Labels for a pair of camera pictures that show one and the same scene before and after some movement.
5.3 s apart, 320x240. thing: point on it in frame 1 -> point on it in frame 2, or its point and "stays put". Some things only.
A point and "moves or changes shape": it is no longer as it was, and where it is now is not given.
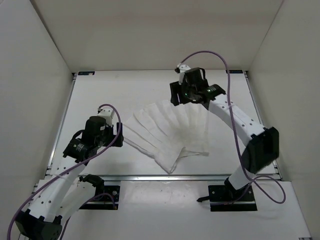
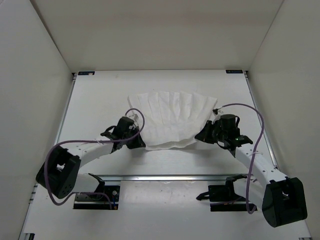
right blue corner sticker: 235,71 stays put
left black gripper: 120,141 -> 139,142
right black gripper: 175,89 -> 204,135
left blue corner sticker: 86,73 stays put
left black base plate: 109,200 stays put
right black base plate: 223,198 stays put
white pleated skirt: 164,131 moves or changes shape
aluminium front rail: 165,178 stays put
